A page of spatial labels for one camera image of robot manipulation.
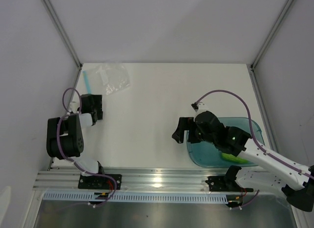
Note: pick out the right frame post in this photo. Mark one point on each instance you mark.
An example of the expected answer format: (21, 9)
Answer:
(283, 15)

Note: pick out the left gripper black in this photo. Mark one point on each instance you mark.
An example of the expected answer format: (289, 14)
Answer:
(97, 100)

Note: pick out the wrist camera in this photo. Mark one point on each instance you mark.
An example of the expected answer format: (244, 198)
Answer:
(74, 107)
(199, 107)

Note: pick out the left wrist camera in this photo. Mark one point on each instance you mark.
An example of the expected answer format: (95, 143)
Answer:
(74, 107)

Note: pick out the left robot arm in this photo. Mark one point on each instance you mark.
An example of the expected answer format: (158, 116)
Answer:
(64, 135)

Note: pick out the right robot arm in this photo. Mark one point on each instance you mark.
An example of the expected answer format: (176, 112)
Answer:
(282, 177)

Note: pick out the left frame post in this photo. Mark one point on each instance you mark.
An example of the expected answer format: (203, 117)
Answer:
(52, 13)

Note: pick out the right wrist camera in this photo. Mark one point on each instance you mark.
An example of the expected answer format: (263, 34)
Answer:
(199, 107)

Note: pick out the green cucumber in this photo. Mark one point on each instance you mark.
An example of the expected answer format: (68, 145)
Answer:
(233, 159)

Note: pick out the frame post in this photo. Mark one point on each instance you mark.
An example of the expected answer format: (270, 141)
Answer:
(52, 13)
(283, 15)

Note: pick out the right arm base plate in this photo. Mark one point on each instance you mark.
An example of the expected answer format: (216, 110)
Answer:
(219, 184)

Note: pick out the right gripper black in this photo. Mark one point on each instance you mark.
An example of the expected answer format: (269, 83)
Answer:
(185, 123)

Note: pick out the aluminium rail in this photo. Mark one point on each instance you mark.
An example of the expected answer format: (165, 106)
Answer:
(134, 179)

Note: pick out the clear zip top bag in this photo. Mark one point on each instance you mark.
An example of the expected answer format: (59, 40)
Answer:
(106, 79)

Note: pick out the white slotted cable duct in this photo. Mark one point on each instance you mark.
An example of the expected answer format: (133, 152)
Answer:
(136, 197)

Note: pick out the teal plastic tray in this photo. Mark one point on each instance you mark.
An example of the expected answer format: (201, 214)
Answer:
(206, 155)

